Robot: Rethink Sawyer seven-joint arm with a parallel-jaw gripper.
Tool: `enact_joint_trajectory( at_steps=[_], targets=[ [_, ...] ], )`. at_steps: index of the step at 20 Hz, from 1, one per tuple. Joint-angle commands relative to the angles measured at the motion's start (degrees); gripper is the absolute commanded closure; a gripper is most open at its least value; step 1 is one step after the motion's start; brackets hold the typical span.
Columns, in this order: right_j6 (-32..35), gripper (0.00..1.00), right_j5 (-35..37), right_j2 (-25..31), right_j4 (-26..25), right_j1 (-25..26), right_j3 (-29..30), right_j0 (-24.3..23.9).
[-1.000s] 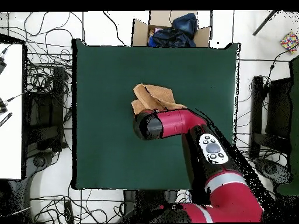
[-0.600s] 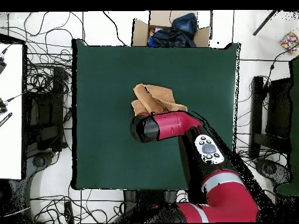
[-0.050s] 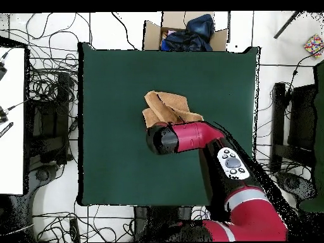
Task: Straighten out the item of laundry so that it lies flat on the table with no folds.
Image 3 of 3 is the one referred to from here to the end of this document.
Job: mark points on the black frame stand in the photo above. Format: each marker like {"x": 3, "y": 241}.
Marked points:
{"x": 302, "y": 114}

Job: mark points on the dark blue clothing pile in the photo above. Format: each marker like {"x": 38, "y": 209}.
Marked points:
{"x": 195, "y": 38}

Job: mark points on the grey black floor stand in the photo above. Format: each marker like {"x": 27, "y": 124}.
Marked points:
{"x": 43, "y": 174}

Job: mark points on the black power strip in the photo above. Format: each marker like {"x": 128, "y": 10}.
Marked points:
{"x": 74, "y": 229}

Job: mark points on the black strip with white marks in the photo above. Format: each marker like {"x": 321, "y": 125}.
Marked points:
{"x": 6, "y": 129}

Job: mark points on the dark green table cloth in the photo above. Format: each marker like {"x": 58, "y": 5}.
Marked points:
{"x": 114, "y": 164}

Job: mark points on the orange terry towel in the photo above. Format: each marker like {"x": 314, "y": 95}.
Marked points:
{"x": 172, "y": 106}

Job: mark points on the brown cardboard box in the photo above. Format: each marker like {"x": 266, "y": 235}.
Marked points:
{"x": 152, "y": 35}

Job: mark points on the white side table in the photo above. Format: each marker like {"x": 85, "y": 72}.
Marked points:
{"x": 12, "y": 126}

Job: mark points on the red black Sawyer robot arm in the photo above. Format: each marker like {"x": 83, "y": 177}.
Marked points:
{"x": 192, "y": 136}

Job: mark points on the black camera device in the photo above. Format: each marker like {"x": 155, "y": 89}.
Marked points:
{"x": 2, "y": 71}

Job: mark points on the black equipment case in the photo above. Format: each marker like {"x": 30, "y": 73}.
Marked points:
{"x": 50, "y": 114}

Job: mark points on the black rod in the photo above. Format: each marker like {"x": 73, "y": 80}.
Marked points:
{"x": 287, "y": 24}

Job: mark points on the colourful patterned item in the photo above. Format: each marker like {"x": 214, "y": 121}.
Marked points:
{"x": 314, "y": 45}

